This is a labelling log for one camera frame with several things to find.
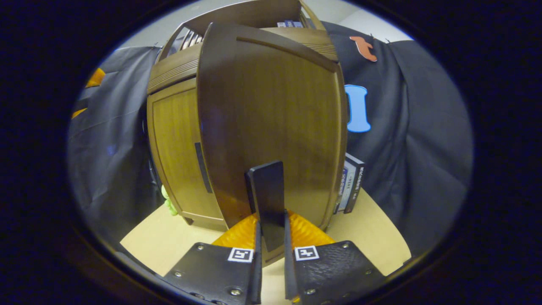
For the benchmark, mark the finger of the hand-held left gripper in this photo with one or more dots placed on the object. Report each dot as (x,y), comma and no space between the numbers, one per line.
(95,79)
(79,113)

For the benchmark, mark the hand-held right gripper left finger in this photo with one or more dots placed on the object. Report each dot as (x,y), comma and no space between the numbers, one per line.
(257,275)

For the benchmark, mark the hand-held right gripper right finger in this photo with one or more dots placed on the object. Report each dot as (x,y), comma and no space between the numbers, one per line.
(288,271)

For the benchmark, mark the wooden shoe cabinet door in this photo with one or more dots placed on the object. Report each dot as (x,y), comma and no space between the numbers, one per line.
(275,106)
(178,140)

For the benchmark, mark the wooden double-door shoe cabinet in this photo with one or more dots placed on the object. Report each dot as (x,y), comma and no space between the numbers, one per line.
(254,15)

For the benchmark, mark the wooden cabinet drawer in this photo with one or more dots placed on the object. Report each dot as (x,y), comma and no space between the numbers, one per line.
(173,70)

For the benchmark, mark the white and blue book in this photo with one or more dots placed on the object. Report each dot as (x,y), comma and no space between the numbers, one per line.
(341,190)

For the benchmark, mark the black book with white print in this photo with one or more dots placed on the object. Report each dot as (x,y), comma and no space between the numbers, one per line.
(355,182)

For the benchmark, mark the light green toy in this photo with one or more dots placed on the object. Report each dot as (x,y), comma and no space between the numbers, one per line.
(169,203)

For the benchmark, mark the black backdrop cloth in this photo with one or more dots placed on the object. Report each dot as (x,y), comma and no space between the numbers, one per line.
(423,127)

